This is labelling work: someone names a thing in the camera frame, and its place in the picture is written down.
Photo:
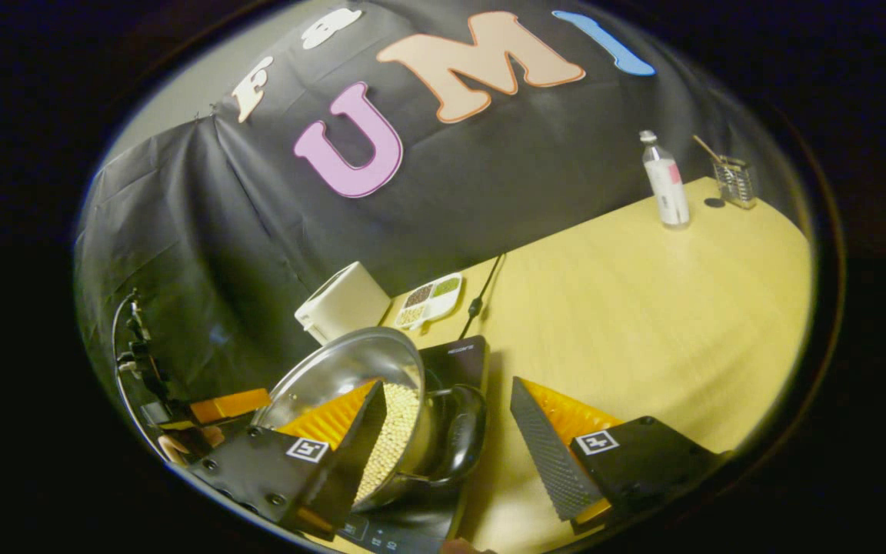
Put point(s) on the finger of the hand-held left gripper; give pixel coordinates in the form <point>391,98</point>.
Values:
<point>231,404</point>

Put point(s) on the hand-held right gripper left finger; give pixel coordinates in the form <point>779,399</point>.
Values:
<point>335,469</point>

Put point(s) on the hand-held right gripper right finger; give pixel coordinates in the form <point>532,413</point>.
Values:
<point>551,454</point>

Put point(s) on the pile of pale soybeans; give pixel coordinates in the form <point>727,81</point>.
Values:
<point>397,431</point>

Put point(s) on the black induction cooktop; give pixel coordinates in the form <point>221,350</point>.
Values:
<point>458,358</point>

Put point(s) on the white toaster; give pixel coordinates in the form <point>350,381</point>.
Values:
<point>343,308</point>

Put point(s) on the white divided tray of beans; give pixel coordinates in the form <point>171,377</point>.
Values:
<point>428,300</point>

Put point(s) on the small black disc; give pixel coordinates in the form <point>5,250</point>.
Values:
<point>715,203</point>

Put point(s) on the wooden stick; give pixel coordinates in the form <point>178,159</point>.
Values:
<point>706,148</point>

